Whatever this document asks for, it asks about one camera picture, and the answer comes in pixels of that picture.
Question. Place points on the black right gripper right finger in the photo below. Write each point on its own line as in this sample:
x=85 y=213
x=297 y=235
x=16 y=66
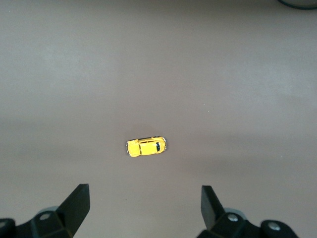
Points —
x=215 y=213

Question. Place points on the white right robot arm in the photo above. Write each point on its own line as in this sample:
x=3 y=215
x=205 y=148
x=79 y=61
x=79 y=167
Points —
x=297 y=3

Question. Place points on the yellow beetle toy car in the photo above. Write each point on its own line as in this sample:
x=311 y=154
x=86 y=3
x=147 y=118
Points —
x=146 y=146

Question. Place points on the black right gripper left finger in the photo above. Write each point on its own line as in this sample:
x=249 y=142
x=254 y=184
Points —
x=71 y=210

